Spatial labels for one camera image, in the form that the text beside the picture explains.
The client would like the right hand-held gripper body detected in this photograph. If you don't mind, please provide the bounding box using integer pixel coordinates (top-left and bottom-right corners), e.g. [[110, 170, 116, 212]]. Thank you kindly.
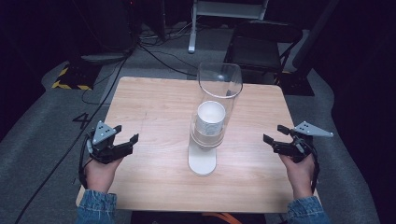
[[273, 120, 334, 163]]

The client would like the white paper cup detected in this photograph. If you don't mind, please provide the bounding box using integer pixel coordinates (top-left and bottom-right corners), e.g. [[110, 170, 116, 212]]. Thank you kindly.
[[195, 100, 227, 137]]

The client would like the thin black floor cable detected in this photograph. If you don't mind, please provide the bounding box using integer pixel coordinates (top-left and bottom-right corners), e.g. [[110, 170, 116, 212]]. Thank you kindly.
[[136, 43, 199, 77]]

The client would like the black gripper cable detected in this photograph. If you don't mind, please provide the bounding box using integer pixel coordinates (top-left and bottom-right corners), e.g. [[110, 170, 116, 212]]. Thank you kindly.
[[309, 145, 321, 194], [78, 133, 95, 189]]

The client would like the black slanted pole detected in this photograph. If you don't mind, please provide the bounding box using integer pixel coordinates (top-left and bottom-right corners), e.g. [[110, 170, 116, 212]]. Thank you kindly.
[[292, 0, 341, 76]]

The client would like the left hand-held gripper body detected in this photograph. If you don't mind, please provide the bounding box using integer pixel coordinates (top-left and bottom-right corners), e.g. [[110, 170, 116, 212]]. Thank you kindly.
[[87, 120, 134, 165]]

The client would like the clear cup dispenser white base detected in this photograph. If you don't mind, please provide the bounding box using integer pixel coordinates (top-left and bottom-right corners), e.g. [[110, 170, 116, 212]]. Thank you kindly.
[[187, 62, 244, 176]]

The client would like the black chair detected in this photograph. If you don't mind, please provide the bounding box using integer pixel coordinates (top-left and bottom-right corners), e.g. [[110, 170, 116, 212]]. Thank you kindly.
[[223, 20, 304, 85]]

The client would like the yellow black striped floor plate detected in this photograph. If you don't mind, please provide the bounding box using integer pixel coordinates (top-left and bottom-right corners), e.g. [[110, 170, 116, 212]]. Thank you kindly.
[[50, 63, 103, 91]]

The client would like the long black floor cable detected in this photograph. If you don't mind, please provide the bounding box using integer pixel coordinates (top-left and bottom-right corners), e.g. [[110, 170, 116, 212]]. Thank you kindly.
[[13, 46, 135, 224]]

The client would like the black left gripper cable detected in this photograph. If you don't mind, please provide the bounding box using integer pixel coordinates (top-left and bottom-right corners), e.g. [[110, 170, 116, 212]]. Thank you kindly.
[[78, 133, 95, 189]]

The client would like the person's left hand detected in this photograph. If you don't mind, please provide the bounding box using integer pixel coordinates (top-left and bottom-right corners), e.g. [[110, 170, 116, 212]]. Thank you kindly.
[[84, 157, 124, 194]]

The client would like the grey stand base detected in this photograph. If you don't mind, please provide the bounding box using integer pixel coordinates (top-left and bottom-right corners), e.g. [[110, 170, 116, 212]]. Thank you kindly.
[[80, 52, 129, 65]]

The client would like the black floor base plate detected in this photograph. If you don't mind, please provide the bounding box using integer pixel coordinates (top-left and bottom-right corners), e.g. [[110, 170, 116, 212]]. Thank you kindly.
[[277, 71, 316, 97]]

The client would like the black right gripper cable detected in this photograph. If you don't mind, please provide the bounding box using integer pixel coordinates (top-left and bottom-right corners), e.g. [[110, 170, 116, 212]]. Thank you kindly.
[[309, 145, 321, 194]]

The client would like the person's right hand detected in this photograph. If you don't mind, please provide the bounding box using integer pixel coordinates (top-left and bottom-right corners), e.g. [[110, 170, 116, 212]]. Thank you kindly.
[[279, 153, 316, 200]]

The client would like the orange cable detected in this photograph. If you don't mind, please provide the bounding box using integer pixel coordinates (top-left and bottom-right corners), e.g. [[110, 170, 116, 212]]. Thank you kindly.
[[201, 212, 243, 224]]

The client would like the white metal stand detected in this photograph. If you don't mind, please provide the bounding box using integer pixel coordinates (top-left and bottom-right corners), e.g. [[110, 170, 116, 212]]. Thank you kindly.
[[188, 0, 271, 54]]

